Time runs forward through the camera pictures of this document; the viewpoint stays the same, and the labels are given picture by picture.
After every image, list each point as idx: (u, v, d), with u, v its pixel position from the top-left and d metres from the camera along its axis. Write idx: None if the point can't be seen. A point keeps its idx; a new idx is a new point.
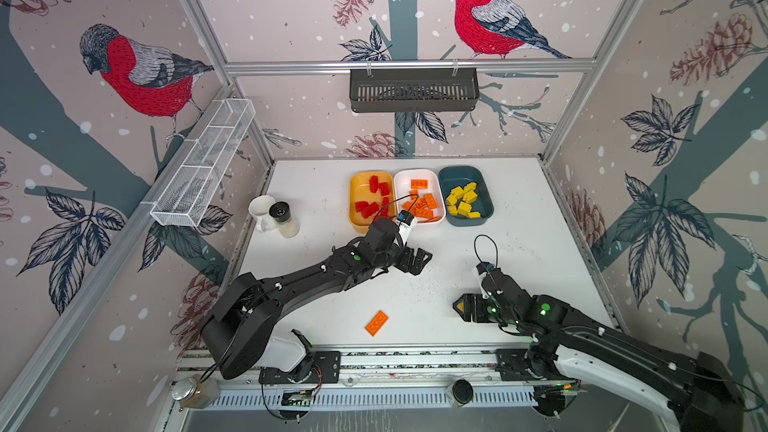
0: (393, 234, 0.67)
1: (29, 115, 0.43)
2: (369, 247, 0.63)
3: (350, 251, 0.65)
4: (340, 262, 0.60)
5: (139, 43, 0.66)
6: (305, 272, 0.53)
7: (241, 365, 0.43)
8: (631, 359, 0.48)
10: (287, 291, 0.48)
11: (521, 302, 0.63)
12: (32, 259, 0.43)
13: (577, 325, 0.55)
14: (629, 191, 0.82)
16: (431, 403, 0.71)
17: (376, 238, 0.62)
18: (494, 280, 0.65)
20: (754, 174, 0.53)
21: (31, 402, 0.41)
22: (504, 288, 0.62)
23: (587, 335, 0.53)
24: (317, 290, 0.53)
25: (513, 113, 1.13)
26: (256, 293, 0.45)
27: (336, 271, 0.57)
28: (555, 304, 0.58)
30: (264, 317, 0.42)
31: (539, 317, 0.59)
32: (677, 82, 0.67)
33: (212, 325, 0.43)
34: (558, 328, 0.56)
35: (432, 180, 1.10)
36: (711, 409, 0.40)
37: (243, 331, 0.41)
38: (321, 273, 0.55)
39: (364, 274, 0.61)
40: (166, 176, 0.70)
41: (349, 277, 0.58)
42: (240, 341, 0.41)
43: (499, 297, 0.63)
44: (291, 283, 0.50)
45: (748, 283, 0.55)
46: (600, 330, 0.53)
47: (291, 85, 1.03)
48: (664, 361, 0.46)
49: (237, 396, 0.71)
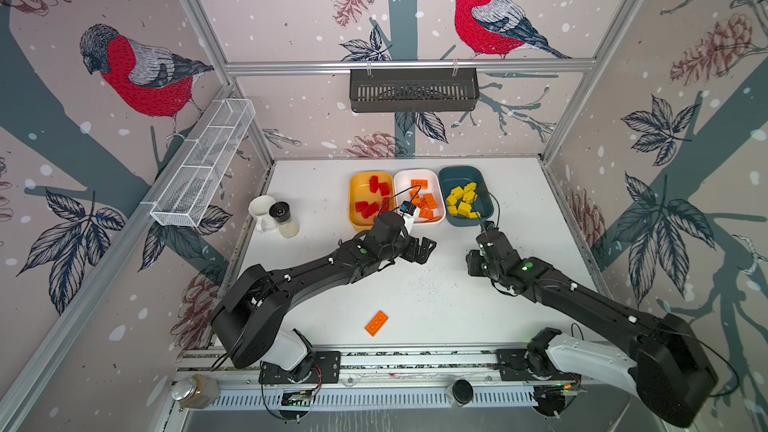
0: (399, 228, 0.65)
1: (29, 114, 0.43)
2: (376, 240, 0.63)
3: (356, 244, 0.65)
4: (347, 255, 0.60)
5: (139, 43, 0.66)
6: (313, 264, 0.54)
7: (253, 356, 0.44)
8: (594, 312, 0.49)
10: (295, 283, 0.48)
11: (509, 256, 0.66)
12: (32, 259, 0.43)
13: (554, 280, 0.57)
14: (629, 191, 0.82)
16: (431, 404, 0.71)
17: (384, 233, 0.63)
18: (488, 235, 0.68)
20: (754, 174, 0.53)
21: (31, 402, 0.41)
22: (495, 241, 0.65)
23: (559, 290, 0.54)
24: (325, 282, 0.53)
25: (513, 113, 1.13)
26: (266, 285, 0.45)
27: (343, 263, 0.57)
28: (539, 263, 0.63)
30: (275, 307, 0.42)
31: (522, 272, 0.61)
32: (677, 82, 0.67)
33: (223, 316, 0.44)
34: (534, 282, 0.58)
35: (432, 180, 1.10)
36: (660, 359, 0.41)
37: (253, 321, 0.42)
38: (329, 266, 0.55)
39: (371, 266, 0.62)
40: (167, 176, 0.70)
41: (356, 270, 0.59)
42: (252, 330, 0.41)
43: (489, 249, 0.67)
44: (300, 275, 0.50)
45: (748, 283, 0.55)
46: (571, 285, 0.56)
47: (291, 84, 1.03)
48: (625, 315, 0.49)
49: (236, 396, 0.71)
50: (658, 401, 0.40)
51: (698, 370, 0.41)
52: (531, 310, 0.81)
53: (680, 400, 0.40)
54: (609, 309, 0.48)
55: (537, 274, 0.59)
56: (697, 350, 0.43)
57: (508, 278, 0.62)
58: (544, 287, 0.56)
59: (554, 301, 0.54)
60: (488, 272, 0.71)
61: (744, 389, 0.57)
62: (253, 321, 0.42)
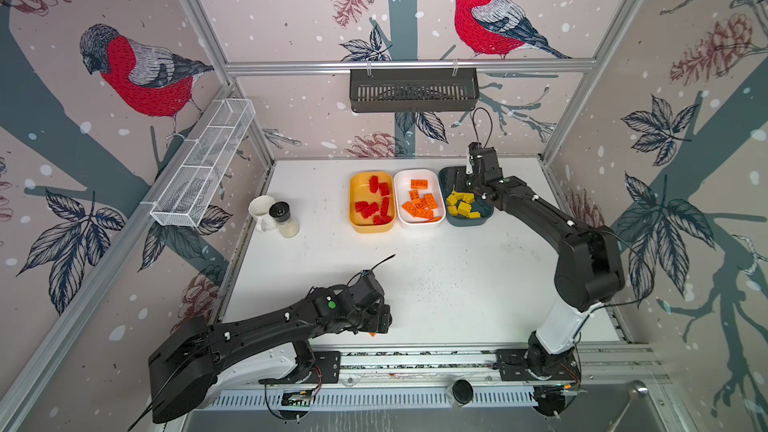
0: (379, 294, 0.63)
1: (29, 115, 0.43)
2: (352, 298, 0.61)
3: (325, 297, 0.60)
4: (309, 311, 0.56)
5: (139, 44, 0.66)
6: (265, 321, 0.50)
7: (173, 412, 0.42)
8: (541, 213, 0.57)
10: (234, 343, 0.45)
11: (494, 171, 0.72)
12: (32, 259, 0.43)
13: (524, 190, 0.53)
14: (629, 191, 0.82)
16: (429, 404, 0.71)
17: (363, 293, 0.61)
18: (480, 149, 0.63)
20: (754, 174, 0.53)
21: (30, 402, 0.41)
22: (484, 155, 0.71)
23: (522, 196, 0.63)
24: (269, 342, 0.49)
25: (513, 113, 1.13)
26: (205, 340, 0.44)
27: (301, 323, 0.53)
28: (518, 179, 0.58)
30: (201, 373, 0.40)
31: (499, 183, 0.69)
32: (677, 82, 0.67)
33: (157, 364, 0.43)
34: (503, 192, 0.66)
35: (432, 179, 1.10)
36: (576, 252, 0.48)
37: (176, 382, 0.40)
38: (282, 324, 0.51)
39: (337, 325, 0.57)
40: (166, 175, 0.70)
41: (316, 328, 0.54)
42: (168, 394, 0.40)
43: (475, 161, 0.74)
44: (243, 333, 0.47)
45: (748, 283, 0.55)
46: (534, 196, 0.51)
47: (291, 84, 1.03)
48: (564, 219, 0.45)
49: (237, 396, 0.71)
50: (566, 289, 0.49)
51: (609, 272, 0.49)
52: (531, 311, 0.81)
53: (579, 285, 0.48)
54: (553, 213, 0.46)
55: (511, 185, 0.67)
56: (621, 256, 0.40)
57: (483, 188, 0.71)
58: (508, 194, 0.65)
59: (515, 209, 0.62)
60: (470, 189, 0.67)
61: (744, 389, 0.57)
62: (177, 379, 0.40)
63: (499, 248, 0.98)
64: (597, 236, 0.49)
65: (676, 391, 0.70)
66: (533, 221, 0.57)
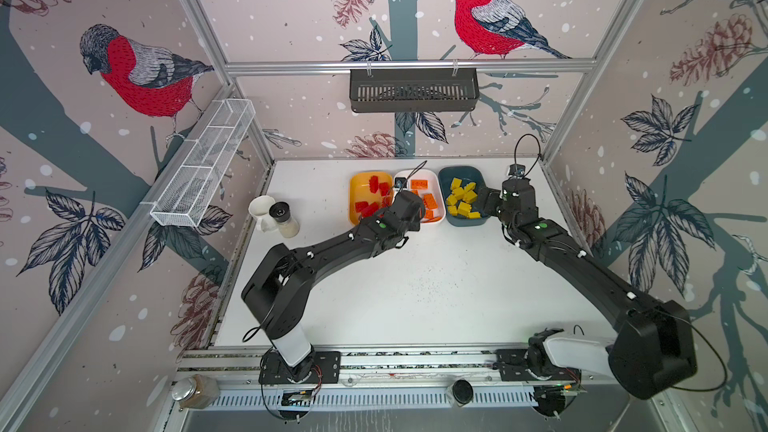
0: (419, 203, 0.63)
1: (29, 115, 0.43)
2: (396, 215, 0.65)
3: (375, 219, 0.65)
4: (366, 230, 0.60)
5: (139, 43, 0.66)
6: (334, 241, 0.55)
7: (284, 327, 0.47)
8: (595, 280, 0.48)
10: (319, 258, 0.50)
11: (528, 213, 0.63)
12: (32, 259, 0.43)
13: (565, 244, 0.56)
14: (629, 191, 0.82)
16: (431, 404, 0.71)
17: (403, 207, 0.64)
18: (517, 184, 0.64)
20: (754, 174, 0.53)
21: (30, 403, 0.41)
22: (521, 193, 0.61)
23: (566, 252, 0.54)
24: (347, 257, 0.55)
25: (513, 113, 1.13)
26: (291, 260, 0.47)
27: (363, 239, 0.58)
28: (554, 227, 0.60)
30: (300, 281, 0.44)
31: (535, 230, 0.60)
32: (677, 82, 0.67)
33: (255, 294, 0.47)
34: (542, 240, 0.58)
35: (432, 180, 1.10)
36: (644, 331, 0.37)
37: (282, 296, 0.44)
38: (349, 242, 0.56)
39: (392, 241, 0.63)
40: (166, 176, 0.70)
41: (377, 245, 0.60)
42: (280, 306, 0.43)
43: (511, 199, 0.63)
44: (323, 250, 0.52)
45: (749, 283, 0.55)
46: (580, 252, 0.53)
47: (290, 84, 1.03)
48: (624, 291, 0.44)
49: (237, 396, 0.71)
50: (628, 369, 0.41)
51: (680, 356, 0.41)
52: (531, 311, 0.81)
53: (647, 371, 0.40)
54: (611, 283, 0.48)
55: (549, 234, 0.59)
56: (690, 337, 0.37)
57: (517, 233, 0.62)
58: (550, 247, 0.56)
59: (555, 262, 0.54)
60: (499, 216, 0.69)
61: (744, 389, 0.57)
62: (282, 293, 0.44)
63: (499, 248, 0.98)
64: (663, 313, 0.42)
65: (676, 392, 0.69)
66: (585, 287, 0.48)
